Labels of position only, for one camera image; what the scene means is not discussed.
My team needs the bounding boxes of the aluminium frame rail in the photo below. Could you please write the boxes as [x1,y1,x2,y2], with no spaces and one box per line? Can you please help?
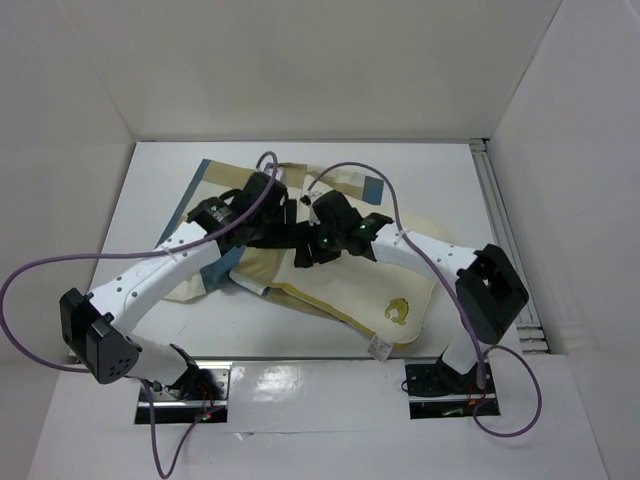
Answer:
[469,139,551,355]

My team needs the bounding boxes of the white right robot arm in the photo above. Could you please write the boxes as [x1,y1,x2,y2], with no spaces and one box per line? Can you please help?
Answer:
[301,190,529,392]

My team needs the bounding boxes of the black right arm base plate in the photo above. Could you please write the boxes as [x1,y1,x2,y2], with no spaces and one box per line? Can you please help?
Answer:
[400,362,500,420]

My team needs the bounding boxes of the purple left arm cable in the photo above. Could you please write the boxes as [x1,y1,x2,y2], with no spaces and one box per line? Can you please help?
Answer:
[0,150,281,479]

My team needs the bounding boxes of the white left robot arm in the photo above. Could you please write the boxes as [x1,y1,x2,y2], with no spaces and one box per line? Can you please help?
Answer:
[60,172,288,399]

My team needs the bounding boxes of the cream pillow with duck patch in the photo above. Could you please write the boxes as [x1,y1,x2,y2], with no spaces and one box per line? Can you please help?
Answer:
[271,250,438,348]

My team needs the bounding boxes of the blue beige plaid pillowcase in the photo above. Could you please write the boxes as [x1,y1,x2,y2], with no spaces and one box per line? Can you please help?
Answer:
[160,159,384,303]

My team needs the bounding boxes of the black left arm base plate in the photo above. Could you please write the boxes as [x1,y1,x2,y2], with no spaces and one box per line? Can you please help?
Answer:
[150,361,232,425]

